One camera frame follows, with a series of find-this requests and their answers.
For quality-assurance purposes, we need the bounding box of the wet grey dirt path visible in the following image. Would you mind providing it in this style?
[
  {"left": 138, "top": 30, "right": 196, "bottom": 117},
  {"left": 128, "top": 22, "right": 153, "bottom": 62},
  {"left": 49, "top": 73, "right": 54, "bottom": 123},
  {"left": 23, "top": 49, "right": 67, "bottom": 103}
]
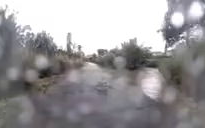
[{"left": 9, "top": 61, "right": 191, "bottom": 128}]

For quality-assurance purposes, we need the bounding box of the grass verge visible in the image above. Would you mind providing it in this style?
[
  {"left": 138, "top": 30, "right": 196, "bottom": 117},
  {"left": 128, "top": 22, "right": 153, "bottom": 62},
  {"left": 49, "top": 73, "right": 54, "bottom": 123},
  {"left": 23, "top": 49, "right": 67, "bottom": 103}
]
[{"left": 0, "top": 74, "right": 63, "bottom": 128}]

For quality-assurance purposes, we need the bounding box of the tall tree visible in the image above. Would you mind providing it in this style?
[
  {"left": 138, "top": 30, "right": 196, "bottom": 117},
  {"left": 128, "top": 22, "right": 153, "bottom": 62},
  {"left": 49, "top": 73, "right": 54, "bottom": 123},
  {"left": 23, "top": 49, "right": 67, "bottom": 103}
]
[{"left": 159, "top": 0, "right": 205, "bottom": 54}]

